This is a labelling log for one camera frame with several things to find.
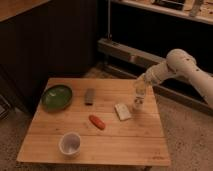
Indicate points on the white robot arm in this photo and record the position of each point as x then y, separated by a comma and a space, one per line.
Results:
177, 63

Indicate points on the metal vertical pole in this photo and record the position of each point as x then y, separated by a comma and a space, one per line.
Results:
109, 19

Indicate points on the dark grey rectangular block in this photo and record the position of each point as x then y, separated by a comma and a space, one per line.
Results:
89, 96

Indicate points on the clear plastic bottle with label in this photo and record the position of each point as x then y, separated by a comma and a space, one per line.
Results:
139, 99

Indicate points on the white sponge block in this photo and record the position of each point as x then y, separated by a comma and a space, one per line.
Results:
122, 111

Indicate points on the orange carrot toy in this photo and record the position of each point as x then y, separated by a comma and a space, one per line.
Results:
97, 122

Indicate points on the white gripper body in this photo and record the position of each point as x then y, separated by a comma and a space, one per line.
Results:
141, 84

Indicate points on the green bowl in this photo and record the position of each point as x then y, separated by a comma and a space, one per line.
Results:
56, 97

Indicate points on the wooden table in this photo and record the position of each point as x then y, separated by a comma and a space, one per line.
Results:
139, 141

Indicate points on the wooden shelf top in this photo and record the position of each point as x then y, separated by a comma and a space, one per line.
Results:
191, 10

